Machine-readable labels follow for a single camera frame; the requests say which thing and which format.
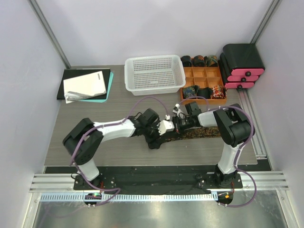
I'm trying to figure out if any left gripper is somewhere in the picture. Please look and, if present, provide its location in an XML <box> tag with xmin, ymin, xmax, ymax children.
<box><xmin>142</xmin><ymin>120</ymin><xmax>167</xmax><ymax>149</ymax></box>

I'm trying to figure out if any black key-pattern tie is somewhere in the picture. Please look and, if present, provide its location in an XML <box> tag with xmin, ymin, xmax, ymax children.
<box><xmin>161</xmin><ymin>127</ymin><xmax>221</xmax><ymax>143</ymax></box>

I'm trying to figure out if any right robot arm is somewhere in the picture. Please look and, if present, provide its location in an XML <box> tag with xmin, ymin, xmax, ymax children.
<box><xmin>172</xmin><ymin>102</ymin><xmax>255</xmax><ymax>188</ymax></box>

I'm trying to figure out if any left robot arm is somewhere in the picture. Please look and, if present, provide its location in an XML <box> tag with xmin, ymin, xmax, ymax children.
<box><xmin>63</xmin><ymin>108</ymin><xmax>174</xmax><ymax>190</ymax></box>

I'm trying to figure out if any rolled blue floral tie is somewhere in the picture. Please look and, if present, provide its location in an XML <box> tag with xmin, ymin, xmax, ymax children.
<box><xmin>182</xmin><ymin>85</ymin><xmax>200</xmax><ymax>99</ymax></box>

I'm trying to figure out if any rolled plain black tie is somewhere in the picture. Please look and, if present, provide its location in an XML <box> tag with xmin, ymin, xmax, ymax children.
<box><xmin>197</xmin><ymin>87</ymin><xmax>213</xmax><ymax>99</ymax></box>

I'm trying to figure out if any rolled red patterned tie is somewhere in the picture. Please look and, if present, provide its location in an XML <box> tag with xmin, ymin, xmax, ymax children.
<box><xmin>211</xmin><ymin>85</ymin><xmax>226</xmax><ymax>99</ymax></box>

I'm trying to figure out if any orange compartment tray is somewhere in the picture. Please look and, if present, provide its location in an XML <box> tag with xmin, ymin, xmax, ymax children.
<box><xmin>180</xmin><ymin>66</ymin><xmax>227</xmax><ymax>105</ymax></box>

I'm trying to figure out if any white plastic basket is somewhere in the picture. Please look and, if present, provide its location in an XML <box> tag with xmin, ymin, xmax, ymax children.
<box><xmin>124</xmin><ymin>55</ymin><xmax>186</xmax><ymax>96</ymax></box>

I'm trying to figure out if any rolled black tie back-left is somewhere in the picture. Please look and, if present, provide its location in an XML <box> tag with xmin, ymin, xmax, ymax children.
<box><xmin>180</xmin><ymin>56</ymin><xmax>192</xmax><ymax>67</ymax></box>

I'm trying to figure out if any rolled orange-black tie back-middle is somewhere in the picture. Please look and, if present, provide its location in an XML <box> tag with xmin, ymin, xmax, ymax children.
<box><xmin>192</xmin><ymin>55</ymin><xmax>205</xmax><ymax>67</ymax></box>

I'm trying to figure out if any rolled green tie back-right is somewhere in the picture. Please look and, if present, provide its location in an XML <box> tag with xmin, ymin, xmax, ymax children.
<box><xmin>204</xmin><ymin>55</ymin><xmax>218</xmax><ymax>67</ymax></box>

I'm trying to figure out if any teal folder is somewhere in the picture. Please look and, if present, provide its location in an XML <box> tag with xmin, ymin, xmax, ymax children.
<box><xmin>81</xmin><ymin>68</ymin><xmax>114</xmax><ymax>103</ymax></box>

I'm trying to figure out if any white notebook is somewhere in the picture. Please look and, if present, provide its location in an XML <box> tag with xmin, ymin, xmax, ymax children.
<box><xmin>63</xmin><ymin>71</ymin><xmax>106</xmax><ymax>97</ymax></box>

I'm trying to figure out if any black pink drawer unit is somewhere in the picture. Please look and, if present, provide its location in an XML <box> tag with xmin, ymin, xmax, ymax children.
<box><xmin>218</xmin><ymin>43</ymin><xmax>265</xmax><ymax>90</ymax></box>

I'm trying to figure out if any black folder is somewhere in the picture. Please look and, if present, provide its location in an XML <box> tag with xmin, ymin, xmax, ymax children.
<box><xmin>57</xmin><ymin>68</ymin><xmax>108</xmax><ymax>100</ymax></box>

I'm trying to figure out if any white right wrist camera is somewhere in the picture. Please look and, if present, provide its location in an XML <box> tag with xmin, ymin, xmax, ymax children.
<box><xmin>172</xmin><ymin>104</ymin><xmax>185</xmax><ymax>118</ymax></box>

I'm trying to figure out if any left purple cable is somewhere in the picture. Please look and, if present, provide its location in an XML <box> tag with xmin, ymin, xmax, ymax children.
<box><xmin>69</xmin><ymin>96</ymin><xmax>171</xmax><ymax>218</ymax></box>

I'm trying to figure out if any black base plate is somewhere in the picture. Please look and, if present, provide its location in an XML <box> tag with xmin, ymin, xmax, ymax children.
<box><xmin>73</xmin><ymin>165</ymin><xmax>243</xmax><ymax>194</ymax></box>

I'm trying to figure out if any white slotted cable duct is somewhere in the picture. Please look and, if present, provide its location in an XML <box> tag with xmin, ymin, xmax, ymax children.
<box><xmin>40</xmin><ymin>192</ymin><xmax>218</xmax><ymax>202</ymax></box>

